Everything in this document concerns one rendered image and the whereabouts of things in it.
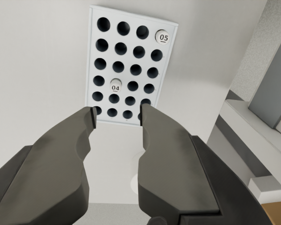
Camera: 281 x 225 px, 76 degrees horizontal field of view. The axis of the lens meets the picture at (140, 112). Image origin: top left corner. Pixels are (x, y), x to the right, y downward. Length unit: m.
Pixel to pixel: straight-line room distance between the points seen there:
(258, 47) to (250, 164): 0.78
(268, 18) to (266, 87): 1.04
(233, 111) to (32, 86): 0.24
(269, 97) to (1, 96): 0.30
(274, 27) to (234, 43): 1.00
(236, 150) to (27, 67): 0.57
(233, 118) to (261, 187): 0.32
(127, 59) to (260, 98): 0.13
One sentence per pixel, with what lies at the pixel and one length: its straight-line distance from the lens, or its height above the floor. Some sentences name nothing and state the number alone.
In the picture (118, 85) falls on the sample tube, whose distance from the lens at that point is 0.19.
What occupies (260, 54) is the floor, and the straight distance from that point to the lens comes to 1.26.
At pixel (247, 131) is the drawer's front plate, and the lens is 0.18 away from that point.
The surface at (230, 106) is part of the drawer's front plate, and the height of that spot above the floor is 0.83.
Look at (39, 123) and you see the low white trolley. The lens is 0.30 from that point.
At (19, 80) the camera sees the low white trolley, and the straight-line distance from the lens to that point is 0.28.
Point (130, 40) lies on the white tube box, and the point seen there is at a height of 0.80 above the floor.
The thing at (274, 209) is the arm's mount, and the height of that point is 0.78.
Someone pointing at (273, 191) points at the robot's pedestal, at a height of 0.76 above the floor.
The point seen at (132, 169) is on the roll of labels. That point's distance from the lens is 0.30.
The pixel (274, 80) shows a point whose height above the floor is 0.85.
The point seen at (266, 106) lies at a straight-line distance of 0.19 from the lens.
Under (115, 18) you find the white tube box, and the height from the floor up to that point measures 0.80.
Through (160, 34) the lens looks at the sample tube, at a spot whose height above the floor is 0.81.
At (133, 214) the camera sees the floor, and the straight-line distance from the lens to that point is 1.96.
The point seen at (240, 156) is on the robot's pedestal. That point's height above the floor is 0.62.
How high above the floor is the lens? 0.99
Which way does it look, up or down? 60 degrees down
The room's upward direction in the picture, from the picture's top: 172 degrees clockwise
